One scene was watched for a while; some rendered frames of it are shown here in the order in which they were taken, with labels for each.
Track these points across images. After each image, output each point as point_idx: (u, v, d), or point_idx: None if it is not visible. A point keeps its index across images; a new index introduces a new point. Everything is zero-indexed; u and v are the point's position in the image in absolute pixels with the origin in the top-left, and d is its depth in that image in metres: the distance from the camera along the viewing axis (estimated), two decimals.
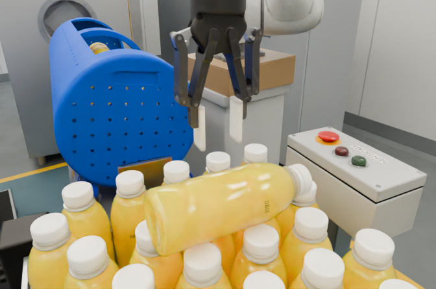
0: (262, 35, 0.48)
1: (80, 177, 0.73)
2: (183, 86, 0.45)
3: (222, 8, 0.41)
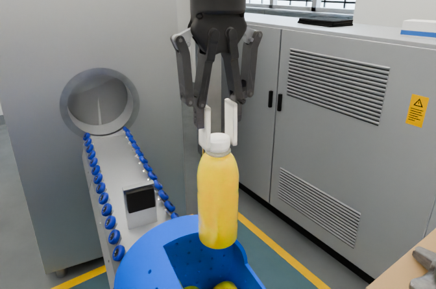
0: (261, 37, 0.48)
1: None
2: (189, 87, 0.46)
3: (222, 8, 0.41)
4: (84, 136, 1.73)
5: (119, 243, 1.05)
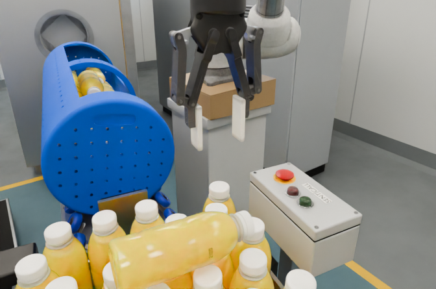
0: (263, 34, 0.48)
1: None
2: (181, 86, 0.45)
3: (222, 8, 0.41)
4: None
5: None
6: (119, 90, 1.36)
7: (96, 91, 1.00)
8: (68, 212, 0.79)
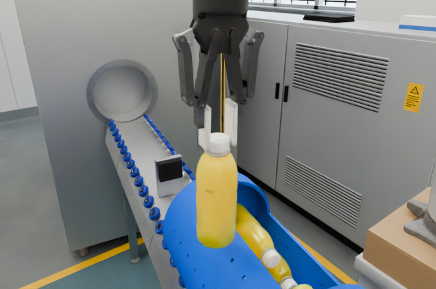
0: (263, 38, 0.48)
1: None
2: (190, 87, 0.46)
3: (224, 8, 0.41)
4: (108, 122, 1.88)
5: None
6: (296, 262, 0.81)
7: None
8: None
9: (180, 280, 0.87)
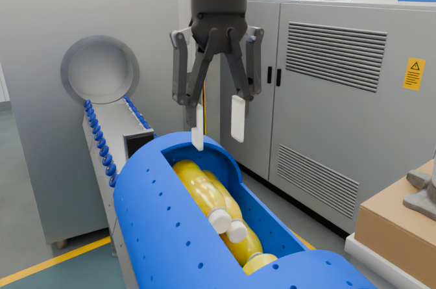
0: (263, 34, 0.48)
1: None
2: (182, 85, 0.45)
3: (223, 8, 0.42)
4: (84, 103, 1.75)
5: None
6: (269, 236, 0.68)
7: None
8: None
9: None
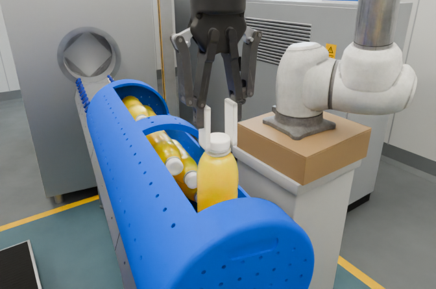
0: (261, 37, 0.48)
1: None
2: (189, 87, 0.46)
3: (221, 7, 0.42)
4: (76, 80, 2.21)
5: None
6: (178, 139, 1.14)
7: (177, 163, 0.77)
8: None
9: None
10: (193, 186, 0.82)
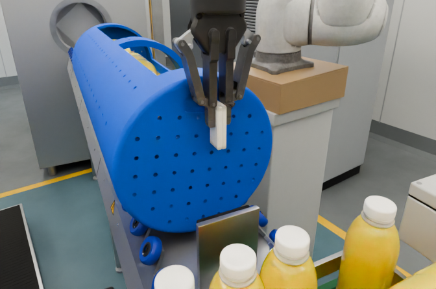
0: (174, 45, 0.45)
1: (133, 226, 0.60)
2: (235, 78, 0.51)
3: None
4: (68, 50, 2.24)
5: None
6: None
7: None
8: (143, 226, 0.58)
9: None
10: None
